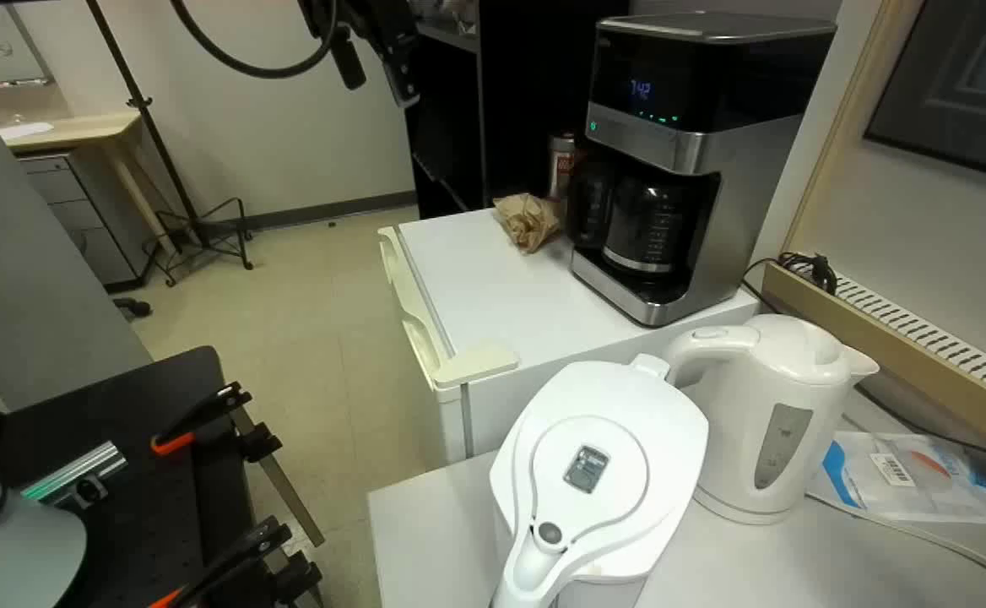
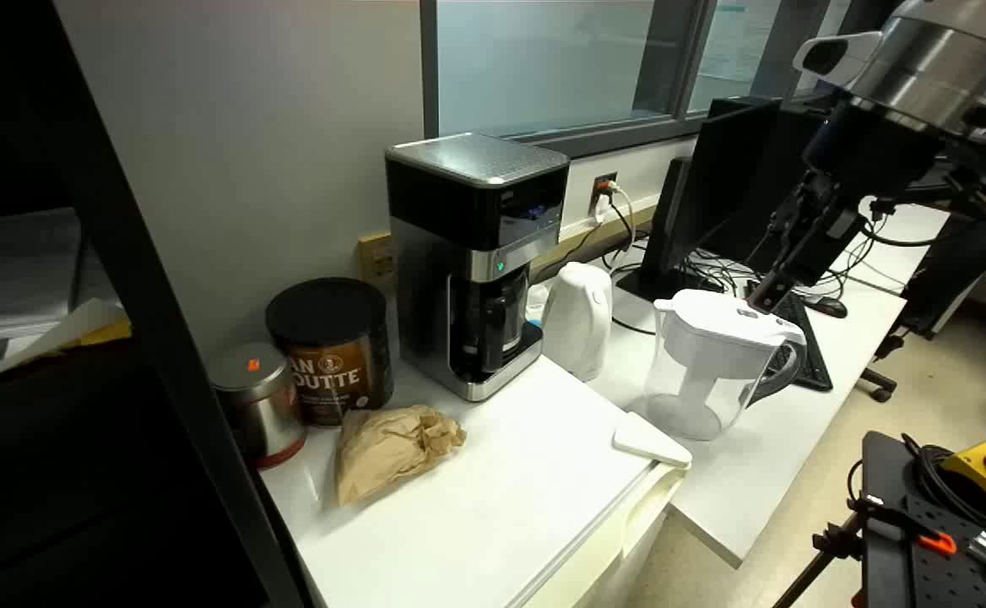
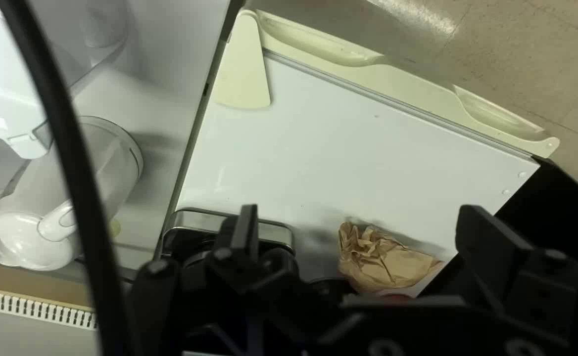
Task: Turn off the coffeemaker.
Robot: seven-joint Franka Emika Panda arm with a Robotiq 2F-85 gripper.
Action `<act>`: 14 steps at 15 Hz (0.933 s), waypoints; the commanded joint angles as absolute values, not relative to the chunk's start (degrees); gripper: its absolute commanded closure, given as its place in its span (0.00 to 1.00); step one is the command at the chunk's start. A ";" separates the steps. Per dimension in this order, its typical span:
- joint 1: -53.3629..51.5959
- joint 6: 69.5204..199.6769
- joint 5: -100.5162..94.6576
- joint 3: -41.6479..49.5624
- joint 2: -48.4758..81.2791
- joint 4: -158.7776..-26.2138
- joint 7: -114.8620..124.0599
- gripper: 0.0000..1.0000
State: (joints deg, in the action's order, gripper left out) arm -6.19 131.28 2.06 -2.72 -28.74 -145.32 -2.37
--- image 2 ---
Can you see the black computer monitor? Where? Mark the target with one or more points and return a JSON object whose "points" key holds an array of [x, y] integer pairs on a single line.
{"points": [[730, 181]]}

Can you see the beige wall box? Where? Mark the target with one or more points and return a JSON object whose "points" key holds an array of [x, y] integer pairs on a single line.
{"points": [[377, 257]]}

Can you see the crumpled brown paper bag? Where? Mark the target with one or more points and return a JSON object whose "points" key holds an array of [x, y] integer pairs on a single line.
{"points": [[392, 447]]}

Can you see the brown Van Houtte coffee can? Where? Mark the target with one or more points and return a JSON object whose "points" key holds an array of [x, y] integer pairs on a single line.
{"points": [[329, 350]]}

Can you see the black silver drip coffeemaker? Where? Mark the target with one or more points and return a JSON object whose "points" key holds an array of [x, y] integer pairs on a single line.
{"points": [[459, 214]]}

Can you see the black perforated board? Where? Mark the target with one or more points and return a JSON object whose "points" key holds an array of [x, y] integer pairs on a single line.
{"points": [[899, 561]]}

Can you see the white water filter pitcher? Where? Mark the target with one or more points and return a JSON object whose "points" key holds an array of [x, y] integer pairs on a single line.
{"points": [[706, 350]]}

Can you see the white electric kettle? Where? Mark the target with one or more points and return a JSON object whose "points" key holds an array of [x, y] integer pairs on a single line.
{"points": [[578, 322]]}

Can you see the white wall power outlet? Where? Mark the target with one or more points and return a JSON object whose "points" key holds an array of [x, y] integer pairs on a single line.
{"points": [[605, 190]]}

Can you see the white folded napkin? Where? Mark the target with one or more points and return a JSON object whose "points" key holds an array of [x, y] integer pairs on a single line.
{"points": [[650, 439]]}

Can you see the silver Franka robot arm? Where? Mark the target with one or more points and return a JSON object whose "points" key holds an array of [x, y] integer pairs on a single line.
{"points": [[944, 68]]}

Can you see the silver red illy can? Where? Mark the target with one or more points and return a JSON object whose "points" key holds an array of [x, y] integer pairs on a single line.
{"points": [[258, 408]]}

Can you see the black shelf frame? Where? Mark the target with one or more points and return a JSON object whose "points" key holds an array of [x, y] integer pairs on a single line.
{"points": [[143, 293]]}

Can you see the black tripod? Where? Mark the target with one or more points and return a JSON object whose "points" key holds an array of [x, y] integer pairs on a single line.
{"points": [[825, 557]]}

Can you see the white cabinet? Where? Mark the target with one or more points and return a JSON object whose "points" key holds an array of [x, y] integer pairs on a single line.
{"points": [[513, 495]]}

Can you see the black office chair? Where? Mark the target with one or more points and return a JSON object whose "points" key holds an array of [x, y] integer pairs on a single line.
{"points": [[954, 276]]}

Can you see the stack of papers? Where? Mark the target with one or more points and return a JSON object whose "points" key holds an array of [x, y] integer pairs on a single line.
{"points": [[21, 280]]}

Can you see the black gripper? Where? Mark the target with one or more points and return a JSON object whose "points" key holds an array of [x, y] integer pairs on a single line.
{"points": [[815, 230]]}

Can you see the black computer mouse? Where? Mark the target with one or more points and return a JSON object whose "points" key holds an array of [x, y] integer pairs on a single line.
{"points": [[828, 304]]}

